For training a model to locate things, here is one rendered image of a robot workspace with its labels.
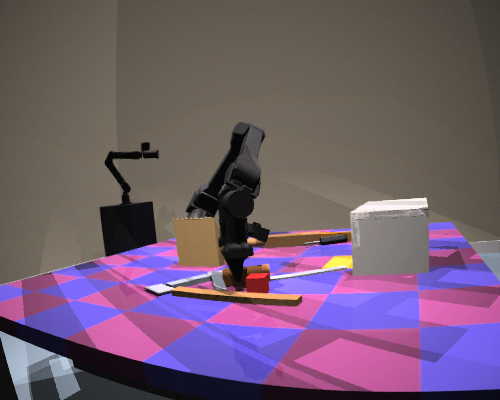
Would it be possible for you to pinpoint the red cube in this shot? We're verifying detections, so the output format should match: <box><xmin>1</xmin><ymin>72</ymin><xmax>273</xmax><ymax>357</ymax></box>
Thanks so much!
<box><xmin>245</xmin><ymin>273</ymin><xmax>269</xmax><ymax>294</ymax></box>

